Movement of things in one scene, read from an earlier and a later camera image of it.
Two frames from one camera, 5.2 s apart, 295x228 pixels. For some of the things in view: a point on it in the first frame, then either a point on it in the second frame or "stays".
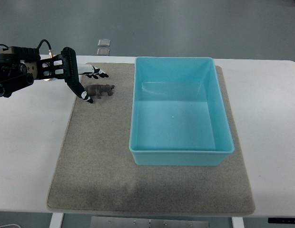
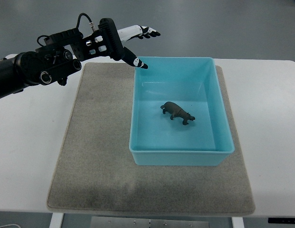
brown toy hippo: (97, 90) → (174, 110)
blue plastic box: (179, 117) stays
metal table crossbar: (144, 222) stays
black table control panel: (283, 220) stays
